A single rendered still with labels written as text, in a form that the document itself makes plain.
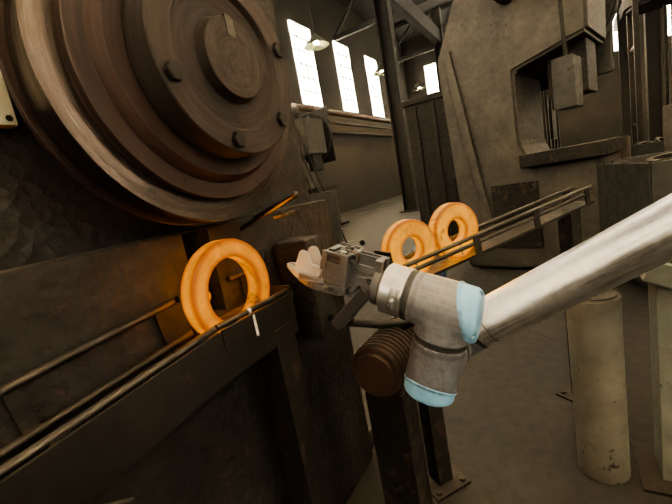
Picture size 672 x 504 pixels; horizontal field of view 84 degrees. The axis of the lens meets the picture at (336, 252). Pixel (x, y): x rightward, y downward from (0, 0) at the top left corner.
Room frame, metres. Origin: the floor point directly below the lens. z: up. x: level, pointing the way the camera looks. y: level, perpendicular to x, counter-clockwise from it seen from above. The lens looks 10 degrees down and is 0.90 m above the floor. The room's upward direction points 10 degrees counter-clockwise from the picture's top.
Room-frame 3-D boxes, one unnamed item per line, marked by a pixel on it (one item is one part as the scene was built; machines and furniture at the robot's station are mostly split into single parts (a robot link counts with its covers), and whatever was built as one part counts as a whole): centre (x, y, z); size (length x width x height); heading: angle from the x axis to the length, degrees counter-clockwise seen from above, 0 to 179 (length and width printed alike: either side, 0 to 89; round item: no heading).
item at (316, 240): (0.88, 0.09, 0.68); 0.11 x 0.08 x 0.24; 58
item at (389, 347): (0.88, -0.09, 0.27); 0.22 x 0.13 x 0.53; 148
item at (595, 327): (0.91, -0.63, 0.26); 0.12 x 0.12 x 0.52
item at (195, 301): (0.67, 0.21, 0.75); 0.18 x 0.03 x 0.18; 148
